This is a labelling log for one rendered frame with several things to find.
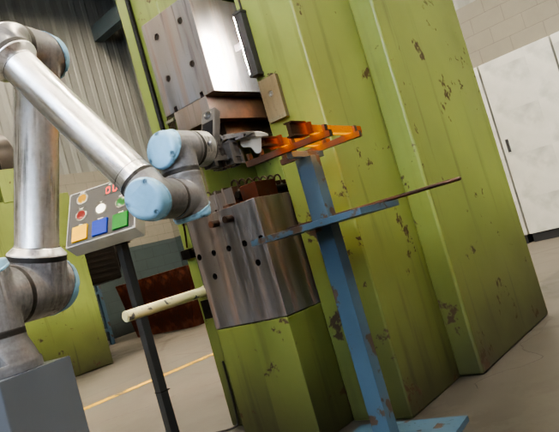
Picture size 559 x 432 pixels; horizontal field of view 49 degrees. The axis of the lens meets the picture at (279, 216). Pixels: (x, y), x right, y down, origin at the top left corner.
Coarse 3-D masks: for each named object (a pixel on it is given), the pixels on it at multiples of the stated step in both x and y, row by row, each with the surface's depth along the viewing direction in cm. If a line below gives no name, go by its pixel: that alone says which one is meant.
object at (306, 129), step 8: (288, 128) 171; (296, 128) 173; (304, 128) 177; (312, 128) 177; (320, 128) 183; (328, 128) 188; (336, 128) 192; (344, 128) 196; (360, 128) 206; (288, 136) 171; (296, 136) 173; (304, 136) 177
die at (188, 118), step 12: (204, 96) 240; (216, 96) 244; (228, 96) 250; (192, 108) 245; (204, 108) 241; (228, 108) 248; (240, 108) 254; (252, 108) 260; (264, 108) 266; (180, 120) 250; (192, 120) 246; (228, 120) 250; (240, 120) 256; (252, 120) 263; (264, 120) 270
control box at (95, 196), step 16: (80, 192) 275; (96, 192) 271; (112, 192) 267; (80, 208) 270; (112, 208) 263; (80, 224) 266; (144, 224) 263; (96, 240) 259; (112, 240) 260; (128, 240) 262
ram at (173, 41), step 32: (192, 0) 240; (160, 32) 251; (192, 32) 240; (224, 32) 250; (160, 64) 253; (192, 64) 243; (224, 64) 245; (160, 96) 256; (192, 96) 244; (256, 96) 263
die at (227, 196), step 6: (276, 180) 260; (282, 180) 263; (234, 186) 239; (240, 186) 242; (222, 192) 241; (228, 192) 239; (234, 192) 238; (282, 192) 261; (210, 198) 246; (216, 198) 244; (222, 198) 242; (228, 198) 240; (234, 198) 238; (240, 198) 240; (210, 204) 246; (216, 204) 244; (222, 204) 242
